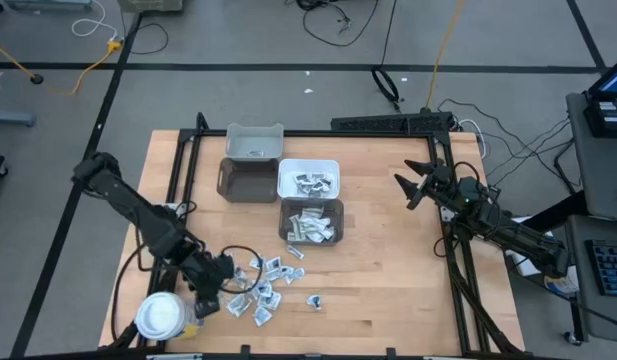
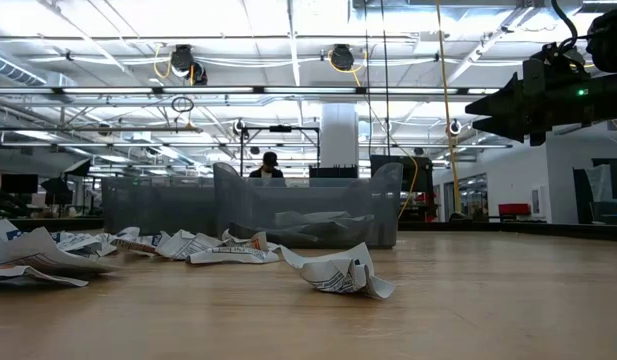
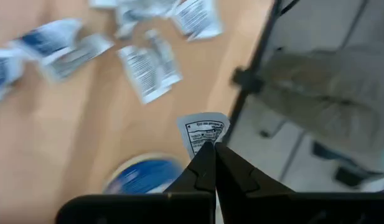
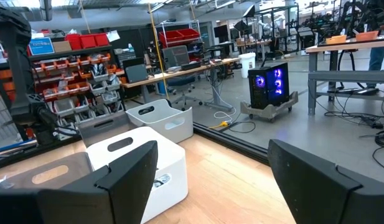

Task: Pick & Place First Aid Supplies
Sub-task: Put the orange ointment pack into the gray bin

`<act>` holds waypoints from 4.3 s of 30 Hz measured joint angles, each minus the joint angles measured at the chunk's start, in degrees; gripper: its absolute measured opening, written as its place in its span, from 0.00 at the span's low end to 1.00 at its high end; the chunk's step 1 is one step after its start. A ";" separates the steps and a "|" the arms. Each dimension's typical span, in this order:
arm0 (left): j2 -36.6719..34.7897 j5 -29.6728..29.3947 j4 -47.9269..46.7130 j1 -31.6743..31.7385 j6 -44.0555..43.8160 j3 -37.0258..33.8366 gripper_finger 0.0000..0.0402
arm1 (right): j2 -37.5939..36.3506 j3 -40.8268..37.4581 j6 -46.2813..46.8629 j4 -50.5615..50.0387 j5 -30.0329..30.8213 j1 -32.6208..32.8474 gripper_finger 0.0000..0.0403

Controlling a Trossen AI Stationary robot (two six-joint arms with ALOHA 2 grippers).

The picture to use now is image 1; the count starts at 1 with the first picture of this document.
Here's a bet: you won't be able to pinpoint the black coiled cable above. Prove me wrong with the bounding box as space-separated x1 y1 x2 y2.
370 64 403 113

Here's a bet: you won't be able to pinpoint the dark translucent plastic bin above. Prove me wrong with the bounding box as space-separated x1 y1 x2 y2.
217 157 281 204
278 197 346 247

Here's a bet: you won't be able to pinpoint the black diagonal beam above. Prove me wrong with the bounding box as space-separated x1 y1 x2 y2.
517 191 592 236

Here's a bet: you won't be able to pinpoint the grey desk with keyboard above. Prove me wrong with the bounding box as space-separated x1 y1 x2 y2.
566 214 617 345

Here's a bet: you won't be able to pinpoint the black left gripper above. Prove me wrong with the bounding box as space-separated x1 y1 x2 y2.
189 253 236 320

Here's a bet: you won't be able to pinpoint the white looped cable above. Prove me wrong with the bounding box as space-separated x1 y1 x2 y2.
456 117 489 160

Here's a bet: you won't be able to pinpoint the grey box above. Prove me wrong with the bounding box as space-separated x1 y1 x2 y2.
116 0 185 14

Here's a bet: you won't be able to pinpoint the yellow white wipes tub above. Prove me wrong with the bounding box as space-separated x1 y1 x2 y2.
543 269 580 296

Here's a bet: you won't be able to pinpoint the black right base cable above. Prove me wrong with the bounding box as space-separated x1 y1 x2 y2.
431 234 450 259

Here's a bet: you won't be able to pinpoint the black left base cable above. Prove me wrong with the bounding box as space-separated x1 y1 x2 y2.
110 243 152 346

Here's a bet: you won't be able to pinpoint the light grey plastic bin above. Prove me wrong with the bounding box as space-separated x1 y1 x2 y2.
225 122 285 162

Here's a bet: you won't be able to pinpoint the white plastic bin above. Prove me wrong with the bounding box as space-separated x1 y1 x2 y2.
276 158 342 201

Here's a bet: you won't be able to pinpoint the black hanging cable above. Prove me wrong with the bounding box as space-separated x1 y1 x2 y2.
380 0 400 66

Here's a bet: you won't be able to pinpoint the yellow hanging cable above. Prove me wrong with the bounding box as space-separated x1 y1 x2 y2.
424 0 465 112

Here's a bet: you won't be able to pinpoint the thin black cable loop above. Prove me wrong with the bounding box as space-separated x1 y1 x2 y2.
130 21 170 56

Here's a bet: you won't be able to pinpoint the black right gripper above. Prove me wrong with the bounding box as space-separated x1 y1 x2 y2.
393 159 455 211

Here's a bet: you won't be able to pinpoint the white-lidded round canister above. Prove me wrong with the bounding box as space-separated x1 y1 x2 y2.
135 291 207 342

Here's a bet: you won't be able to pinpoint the black perforated metal bar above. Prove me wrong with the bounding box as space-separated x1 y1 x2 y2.
330 110 455 136

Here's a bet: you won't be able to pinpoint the black laptop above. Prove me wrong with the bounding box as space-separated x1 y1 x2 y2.
585 53 617 140

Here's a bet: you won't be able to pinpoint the black keyboard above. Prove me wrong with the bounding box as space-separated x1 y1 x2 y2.
584 238 617 298

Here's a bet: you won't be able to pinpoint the grey desk with laptop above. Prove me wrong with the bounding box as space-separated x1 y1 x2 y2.
565 91 617 222

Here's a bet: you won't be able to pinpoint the black aluminium table frame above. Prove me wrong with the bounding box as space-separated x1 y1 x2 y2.
105 111 527 360

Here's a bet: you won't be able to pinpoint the yellow extension cable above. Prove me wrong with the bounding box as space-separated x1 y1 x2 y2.
0 35 124 96

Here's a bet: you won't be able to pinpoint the grey metal bar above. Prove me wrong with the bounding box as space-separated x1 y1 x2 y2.
0 110 37 128

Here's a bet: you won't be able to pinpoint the tangled black cables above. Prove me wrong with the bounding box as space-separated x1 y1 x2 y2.
285 0 380 49

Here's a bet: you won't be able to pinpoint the black base cable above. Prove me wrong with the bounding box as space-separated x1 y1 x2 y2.
110 243 152 346
431 234 450 259

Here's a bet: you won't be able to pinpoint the black cable bundle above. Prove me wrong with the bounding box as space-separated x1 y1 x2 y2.
436 97 575 194

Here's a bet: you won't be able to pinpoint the grey platform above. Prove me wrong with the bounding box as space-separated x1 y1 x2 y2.
4 0 95 12

